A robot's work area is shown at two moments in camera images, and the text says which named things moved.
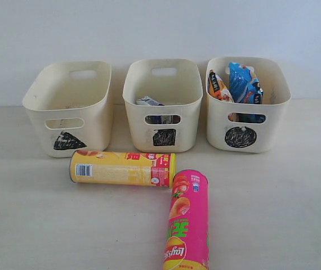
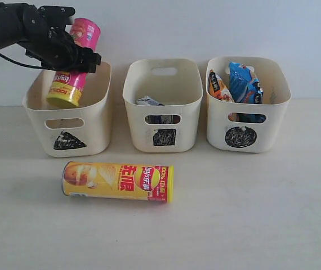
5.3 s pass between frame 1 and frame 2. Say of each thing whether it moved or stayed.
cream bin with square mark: stayed
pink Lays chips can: moved
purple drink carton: stayed
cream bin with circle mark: stayed
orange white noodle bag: stayed
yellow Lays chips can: moved
